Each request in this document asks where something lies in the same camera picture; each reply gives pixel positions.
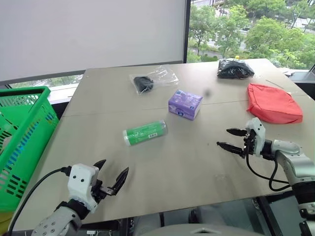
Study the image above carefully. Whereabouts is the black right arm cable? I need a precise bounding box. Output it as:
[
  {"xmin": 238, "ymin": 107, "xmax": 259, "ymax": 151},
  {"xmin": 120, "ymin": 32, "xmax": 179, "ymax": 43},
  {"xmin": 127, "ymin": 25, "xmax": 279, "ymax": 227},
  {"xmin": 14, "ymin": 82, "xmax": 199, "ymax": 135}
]
[{"xmin": 245, "ymin": 154, "xmax": 293, "ymax": 191}]

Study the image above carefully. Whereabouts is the white roller blind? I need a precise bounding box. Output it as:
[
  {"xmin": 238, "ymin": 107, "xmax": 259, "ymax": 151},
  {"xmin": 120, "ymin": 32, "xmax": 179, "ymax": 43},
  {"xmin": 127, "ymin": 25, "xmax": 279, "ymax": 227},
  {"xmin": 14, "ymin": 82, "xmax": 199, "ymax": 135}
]
[{"xmin": 0, "ymin": 0, "xmax": 188, "ymax": 82}]

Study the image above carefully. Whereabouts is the green plastic basket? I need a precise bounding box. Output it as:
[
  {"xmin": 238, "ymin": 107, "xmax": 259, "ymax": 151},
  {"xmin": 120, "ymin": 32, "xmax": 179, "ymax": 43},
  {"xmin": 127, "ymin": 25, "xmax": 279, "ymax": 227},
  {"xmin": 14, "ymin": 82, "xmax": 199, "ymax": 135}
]
[{"xmin": 0, "ymin": 86, "xmax": 60, "ymax": 213}]

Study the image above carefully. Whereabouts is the dark window mullion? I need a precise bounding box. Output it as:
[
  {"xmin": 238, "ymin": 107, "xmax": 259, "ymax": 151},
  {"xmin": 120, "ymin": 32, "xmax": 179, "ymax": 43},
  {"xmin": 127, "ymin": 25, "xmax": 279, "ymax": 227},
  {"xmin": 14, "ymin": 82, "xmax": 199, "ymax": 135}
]
[{"xmin": 183, "ymin": 0, "xmax": 191, "ymax": 63}]

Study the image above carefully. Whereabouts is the purple tissue pack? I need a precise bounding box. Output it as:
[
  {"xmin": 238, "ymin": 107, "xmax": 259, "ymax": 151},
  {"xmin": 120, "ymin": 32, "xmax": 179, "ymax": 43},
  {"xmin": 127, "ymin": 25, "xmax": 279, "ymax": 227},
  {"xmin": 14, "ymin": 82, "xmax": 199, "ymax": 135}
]
[{"xmin": 168, "ymin": 89, "xmax": 204, "ymax": 121}]

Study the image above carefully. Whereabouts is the red fabric pouch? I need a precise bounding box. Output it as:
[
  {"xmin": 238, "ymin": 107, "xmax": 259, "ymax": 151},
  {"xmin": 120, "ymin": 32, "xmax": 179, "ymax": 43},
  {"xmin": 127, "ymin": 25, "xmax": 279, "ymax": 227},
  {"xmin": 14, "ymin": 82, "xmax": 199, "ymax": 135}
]
[{"xmin": 247, "ymin": 83, "xmax": 304, "ymax": 125}]

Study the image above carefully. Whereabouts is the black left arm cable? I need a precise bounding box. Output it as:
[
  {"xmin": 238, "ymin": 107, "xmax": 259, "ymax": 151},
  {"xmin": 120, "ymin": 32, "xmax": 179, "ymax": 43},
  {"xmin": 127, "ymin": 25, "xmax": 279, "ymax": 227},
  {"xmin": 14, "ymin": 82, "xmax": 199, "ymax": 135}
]
[{"xmin": 7, "ymin": 166, "xmax": 72, "ymax": 236}]

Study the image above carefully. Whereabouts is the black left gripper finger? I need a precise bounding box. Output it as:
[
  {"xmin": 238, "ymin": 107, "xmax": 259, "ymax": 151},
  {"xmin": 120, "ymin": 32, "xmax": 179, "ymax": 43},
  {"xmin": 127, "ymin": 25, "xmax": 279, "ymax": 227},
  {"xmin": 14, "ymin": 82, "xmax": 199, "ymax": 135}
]
[
  {"xmin": 93, "ymin": 159, "xmax": 107, "ymax": 171},
  {"xmin": 108, "ymin": 166, "xmax": 130, "ymax": 196}
]

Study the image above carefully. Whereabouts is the black crinkled plastic bag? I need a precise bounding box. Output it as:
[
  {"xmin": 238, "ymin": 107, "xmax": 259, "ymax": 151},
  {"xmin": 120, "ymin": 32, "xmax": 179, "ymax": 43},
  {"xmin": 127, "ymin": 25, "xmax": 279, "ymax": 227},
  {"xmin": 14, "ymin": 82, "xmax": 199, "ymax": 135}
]
[{"xmin": 217, "ymin": 58, "xmax": 255, "ymax": 80}]

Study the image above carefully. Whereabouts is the green roll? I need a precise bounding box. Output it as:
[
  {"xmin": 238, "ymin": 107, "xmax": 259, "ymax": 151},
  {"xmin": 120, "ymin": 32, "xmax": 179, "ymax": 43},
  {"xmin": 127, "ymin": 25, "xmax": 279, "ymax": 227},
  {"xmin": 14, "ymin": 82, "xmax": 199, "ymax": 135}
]
[{"xmin": 122, "ymin": 119, "xmax": 169, "ymax": 148}]

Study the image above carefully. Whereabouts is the dark table frame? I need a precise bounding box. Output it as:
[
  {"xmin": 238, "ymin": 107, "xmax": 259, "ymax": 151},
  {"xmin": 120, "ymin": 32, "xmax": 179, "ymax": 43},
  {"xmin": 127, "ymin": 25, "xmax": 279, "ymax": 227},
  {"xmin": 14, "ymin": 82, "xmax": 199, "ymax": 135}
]
[{"xmin": 251, "ymin": 194, "xmax": 280, "ymax": 236}]

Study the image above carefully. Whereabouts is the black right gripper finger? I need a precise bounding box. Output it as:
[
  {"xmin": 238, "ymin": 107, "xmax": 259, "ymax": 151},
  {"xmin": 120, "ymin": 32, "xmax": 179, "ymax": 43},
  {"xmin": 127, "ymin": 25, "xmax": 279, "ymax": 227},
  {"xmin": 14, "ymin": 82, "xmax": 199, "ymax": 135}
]
[
  {"xmin": 216, "ymin": 141, "xmax": 245, "ymax": 158},
  {"xmin": 226, "ymin": 127, "xmax": 247, "ymax": 137}
]

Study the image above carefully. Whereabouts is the yellow bin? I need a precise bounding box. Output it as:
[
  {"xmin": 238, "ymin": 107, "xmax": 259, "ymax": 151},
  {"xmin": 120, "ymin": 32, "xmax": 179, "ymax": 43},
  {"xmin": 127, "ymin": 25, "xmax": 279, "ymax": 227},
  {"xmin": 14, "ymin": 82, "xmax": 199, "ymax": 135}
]
[{"xmin": 0, "ymin": 210, "xmax": 16, "ymax": 232}]

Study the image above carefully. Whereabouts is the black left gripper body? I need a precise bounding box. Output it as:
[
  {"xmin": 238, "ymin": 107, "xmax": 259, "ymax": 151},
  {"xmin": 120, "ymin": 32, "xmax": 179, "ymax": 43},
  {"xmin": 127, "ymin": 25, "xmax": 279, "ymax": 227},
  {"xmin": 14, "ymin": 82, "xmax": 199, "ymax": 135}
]
[{"xmin": 91, "ymin": 179, "xmax": 112, "ymax": 205}]

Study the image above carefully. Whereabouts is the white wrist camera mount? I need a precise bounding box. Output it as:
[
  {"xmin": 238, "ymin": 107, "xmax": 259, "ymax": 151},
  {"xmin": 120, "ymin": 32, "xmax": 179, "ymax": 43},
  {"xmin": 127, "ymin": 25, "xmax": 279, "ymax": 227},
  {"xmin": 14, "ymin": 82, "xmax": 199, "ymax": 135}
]
[
  {"xmin": 245, "ymin": 117, "xmax": 266, "ymax": 157},
  {"xmin": 66, "ymin": 163, "xmax": 99, "ymax": 212}
]

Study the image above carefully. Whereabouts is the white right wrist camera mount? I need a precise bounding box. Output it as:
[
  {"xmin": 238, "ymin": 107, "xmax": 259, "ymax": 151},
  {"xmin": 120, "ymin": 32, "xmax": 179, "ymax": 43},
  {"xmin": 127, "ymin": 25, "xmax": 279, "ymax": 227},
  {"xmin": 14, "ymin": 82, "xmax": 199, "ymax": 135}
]
[{"xmin": 245, "ymin": 117, "xmax": 266, "ymax": 157}]

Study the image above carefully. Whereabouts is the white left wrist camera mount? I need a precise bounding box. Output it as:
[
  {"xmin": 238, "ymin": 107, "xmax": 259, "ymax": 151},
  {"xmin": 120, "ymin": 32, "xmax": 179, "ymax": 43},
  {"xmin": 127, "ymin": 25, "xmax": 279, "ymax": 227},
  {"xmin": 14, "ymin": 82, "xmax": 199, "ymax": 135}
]
[{"xmin": 66, "ymin": 163, "xmax": 99, "ymax": 212}]

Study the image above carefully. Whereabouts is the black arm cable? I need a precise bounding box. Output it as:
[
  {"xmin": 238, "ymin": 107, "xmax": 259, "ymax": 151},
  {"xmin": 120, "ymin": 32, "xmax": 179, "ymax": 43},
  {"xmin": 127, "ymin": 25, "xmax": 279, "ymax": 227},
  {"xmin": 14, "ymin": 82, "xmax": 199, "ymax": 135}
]
[
  {"xmin": 7, "ymin": 166, "xmax": 72, "ymax": 236},
  {"xmin": 245, "ymin": 154, "xmax": 293, "ymax": 191}
]

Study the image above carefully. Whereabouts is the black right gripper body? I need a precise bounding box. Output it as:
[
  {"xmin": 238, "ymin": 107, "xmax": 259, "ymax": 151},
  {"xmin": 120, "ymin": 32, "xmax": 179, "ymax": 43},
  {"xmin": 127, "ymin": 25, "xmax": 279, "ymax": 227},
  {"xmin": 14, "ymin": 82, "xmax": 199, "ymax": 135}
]
[{"xmin": 242, "ymin": 129, "xmax": 257, "ymax": 158}]

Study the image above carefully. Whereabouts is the clear bag with black item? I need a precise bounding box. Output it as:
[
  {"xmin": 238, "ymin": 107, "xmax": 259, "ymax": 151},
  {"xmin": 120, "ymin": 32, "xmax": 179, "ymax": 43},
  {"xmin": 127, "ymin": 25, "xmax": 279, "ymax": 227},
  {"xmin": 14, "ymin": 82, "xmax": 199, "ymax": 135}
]
[{"xmin": 129, "ymin": 65, "xmax": 180, "ymax": 96}]

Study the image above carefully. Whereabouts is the dark side cabinet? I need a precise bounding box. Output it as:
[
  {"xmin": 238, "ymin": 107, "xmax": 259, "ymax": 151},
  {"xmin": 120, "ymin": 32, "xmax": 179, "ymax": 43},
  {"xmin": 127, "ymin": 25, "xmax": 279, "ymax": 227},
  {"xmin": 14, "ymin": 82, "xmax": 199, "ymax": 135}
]
[{"xmin": 287, "ymin": 70, "xmax": 315, "ymax": 100}]

